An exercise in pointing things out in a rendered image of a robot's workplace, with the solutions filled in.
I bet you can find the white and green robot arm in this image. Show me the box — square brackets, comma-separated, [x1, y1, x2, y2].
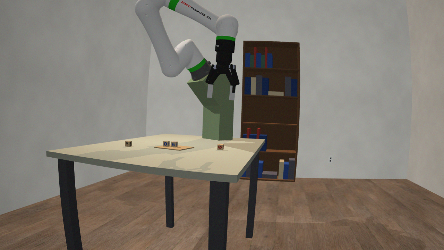
[135, 0, 239, 81]

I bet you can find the tan square mat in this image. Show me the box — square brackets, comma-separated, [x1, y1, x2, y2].
[154, 145, 194, 151]

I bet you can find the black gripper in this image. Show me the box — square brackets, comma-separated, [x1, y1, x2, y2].
[205, 51, 240, 100]

